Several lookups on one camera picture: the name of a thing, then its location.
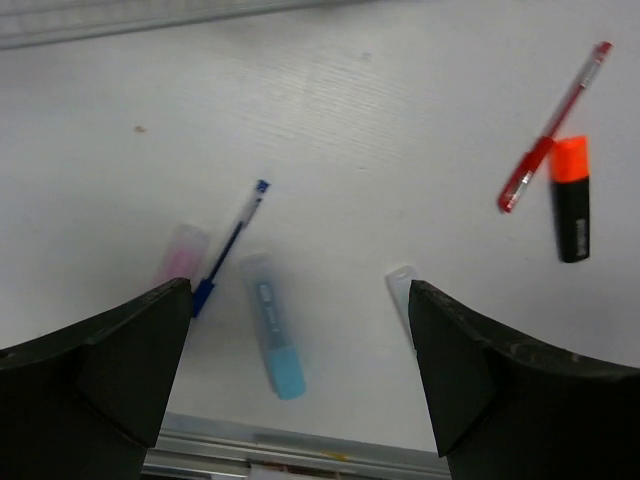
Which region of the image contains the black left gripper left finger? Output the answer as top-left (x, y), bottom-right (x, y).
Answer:
top-left (1, 278), bottom-right (193, 479)

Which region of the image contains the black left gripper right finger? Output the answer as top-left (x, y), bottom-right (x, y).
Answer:
top-left (408, 281), bottom-right (639, 479)

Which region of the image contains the green highlighter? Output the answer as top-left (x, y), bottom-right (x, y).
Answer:
top-left (385, 265), bottom-right (418, 349)

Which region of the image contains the blue ballpoint pen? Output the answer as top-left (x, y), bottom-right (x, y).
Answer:
top-left (192, 179), bottom-right (270, 319)

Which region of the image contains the pink highlighter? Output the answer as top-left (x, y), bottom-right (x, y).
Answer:
top-left (152, 224), bottom-right (210, 286)

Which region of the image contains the blue highlighter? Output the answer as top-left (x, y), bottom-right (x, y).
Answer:
top-left (240, 254), bottom-right (306, 401)

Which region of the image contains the red pen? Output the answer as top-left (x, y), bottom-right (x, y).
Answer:
top-left (497, 41), bottom-right (613, 213)

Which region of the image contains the orange black highlighter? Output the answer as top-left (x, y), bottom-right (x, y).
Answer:
top-left (550, 135), bottom-right (590, 263)

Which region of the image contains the white wire file organizer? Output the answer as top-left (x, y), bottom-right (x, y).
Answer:
top-left (0, 0), bottom-right (381, 51)

